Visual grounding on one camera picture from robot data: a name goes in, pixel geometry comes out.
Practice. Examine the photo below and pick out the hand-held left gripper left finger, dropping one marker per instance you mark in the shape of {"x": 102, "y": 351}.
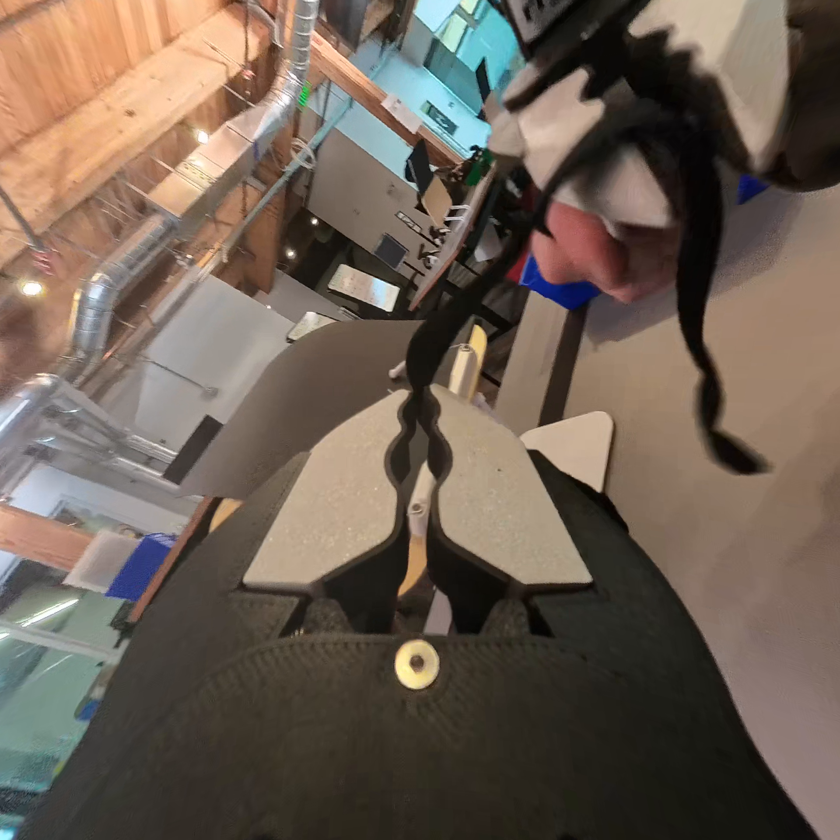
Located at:
{"x": 321, "y": 518}

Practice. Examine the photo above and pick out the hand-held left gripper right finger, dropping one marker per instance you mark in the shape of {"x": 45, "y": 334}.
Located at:
{"x": 512, "y": 518}

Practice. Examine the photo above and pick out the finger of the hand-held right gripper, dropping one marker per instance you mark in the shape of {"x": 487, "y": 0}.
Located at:
{"x": 544, "y": 111}
{"x": 728, "y": 65}

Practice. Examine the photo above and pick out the person's right forearm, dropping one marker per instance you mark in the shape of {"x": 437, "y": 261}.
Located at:
{"x": 814, "y": 98}

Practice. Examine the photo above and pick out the person's right hand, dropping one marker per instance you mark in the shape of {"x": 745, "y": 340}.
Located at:
{"x": 590, "y": 256}

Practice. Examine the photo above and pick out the black-faced wooden board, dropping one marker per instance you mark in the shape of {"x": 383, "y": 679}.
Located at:
{"x": 315, "y": 394}

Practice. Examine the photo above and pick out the small whiteboard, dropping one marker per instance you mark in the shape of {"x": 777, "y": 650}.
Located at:
{"x": 312, "y": 327}

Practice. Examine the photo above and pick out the white partition panel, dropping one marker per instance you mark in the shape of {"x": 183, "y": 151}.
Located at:
{"x": 197, "y": 341}

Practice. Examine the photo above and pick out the white textured block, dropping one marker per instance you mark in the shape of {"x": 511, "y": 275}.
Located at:
{"x": 95, "y": 558}

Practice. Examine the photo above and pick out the printed whiteboard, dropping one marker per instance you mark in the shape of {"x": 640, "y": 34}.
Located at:
{"x": 364, "y": 289}

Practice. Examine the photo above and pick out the shiny metal pipe cluster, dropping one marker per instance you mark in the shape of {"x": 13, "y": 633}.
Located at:
{"x": 79, "y": 426}

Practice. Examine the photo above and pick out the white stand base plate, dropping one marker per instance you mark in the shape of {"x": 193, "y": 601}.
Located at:
{"x": 577, "y": 446}

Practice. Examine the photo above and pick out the spiral metal duct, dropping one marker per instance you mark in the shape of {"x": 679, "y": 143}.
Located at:
{"x": 98, "y": 315}

